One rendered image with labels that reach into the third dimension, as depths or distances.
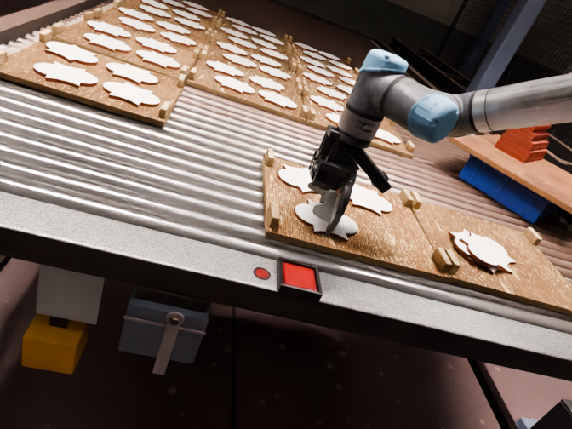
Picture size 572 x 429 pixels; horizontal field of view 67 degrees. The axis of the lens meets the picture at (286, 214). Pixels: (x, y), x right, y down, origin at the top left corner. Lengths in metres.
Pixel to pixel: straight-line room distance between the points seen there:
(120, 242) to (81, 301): 0.14
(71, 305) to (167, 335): 0.17
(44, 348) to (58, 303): 0.09
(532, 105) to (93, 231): 0.73
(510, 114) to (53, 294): 0.82
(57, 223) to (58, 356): 0.26
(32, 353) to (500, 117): 0.90
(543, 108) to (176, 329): 0.70
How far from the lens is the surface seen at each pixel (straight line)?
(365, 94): 0.80
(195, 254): 0.75
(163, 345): 0.82
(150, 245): 0.75
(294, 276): 0.76
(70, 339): 0.88
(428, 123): 0.73
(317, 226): 0.90
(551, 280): 1.29
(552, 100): 0.80
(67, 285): 0.81
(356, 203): 1.07
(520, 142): 1.84
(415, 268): 0.96
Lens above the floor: 1.38
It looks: 30 degrees down
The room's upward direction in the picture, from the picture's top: 23 degrees clockwise
